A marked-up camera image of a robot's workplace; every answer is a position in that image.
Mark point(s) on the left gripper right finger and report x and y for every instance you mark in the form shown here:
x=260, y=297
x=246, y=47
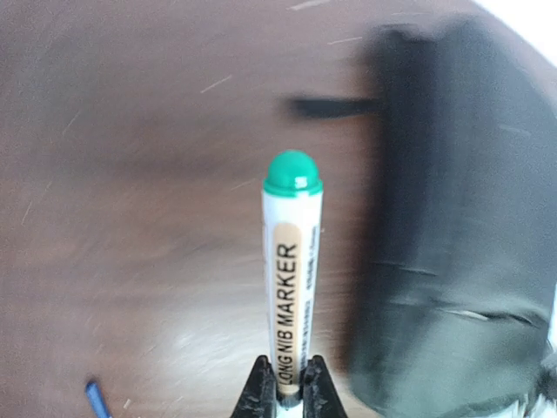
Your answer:
x=319, y=395

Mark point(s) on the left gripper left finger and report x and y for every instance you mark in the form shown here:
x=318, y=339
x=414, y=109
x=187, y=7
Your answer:
x=258, y=398

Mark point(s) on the black student bag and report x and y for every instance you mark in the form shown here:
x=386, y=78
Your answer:
x=456, y=293

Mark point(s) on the dark blue pen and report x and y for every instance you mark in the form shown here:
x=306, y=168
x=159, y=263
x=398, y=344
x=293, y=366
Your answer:
x=96, y=400

